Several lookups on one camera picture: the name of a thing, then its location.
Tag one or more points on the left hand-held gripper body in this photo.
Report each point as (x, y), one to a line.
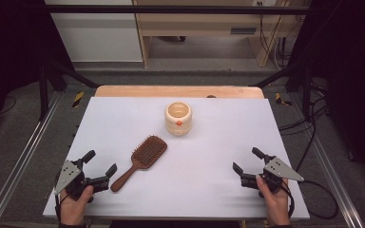
(67, 175)

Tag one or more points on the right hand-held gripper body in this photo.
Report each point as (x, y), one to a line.
(278, 169)

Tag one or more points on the brown wooden hairbrush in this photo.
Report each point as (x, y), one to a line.
(145, 152)

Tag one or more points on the cream ribbed cup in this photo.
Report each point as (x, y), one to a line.
(178, 122)

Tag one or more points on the person's left hand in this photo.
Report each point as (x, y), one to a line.
(74, 210)

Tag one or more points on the person's right hand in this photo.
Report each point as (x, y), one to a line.
(277, 205)

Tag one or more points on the white board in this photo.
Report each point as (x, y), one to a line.
(183, 177)

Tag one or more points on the yellow black tape marker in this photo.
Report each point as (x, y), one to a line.
(78, 99)
(279, 99)

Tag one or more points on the black stand legs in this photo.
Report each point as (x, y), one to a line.
(44, 91)
(306, 91)

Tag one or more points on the light wooden table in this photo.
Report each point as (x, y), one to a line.
(158, 91)

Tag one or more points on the dark curtain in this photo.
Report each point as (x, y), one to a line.
(9, 57)
(355, 79)

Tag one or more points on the white cabinet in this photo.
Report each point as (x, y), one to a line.
(98, 34)

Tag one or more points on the light wooden desk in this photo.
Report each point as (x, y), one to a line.
(199, 23)

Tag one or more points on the aluminium rail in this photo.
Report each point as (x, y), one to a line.
(22, 152)
(332, 167)

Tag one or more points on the black horizontal frame bar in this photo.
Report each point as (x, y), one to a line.
(171, 9)

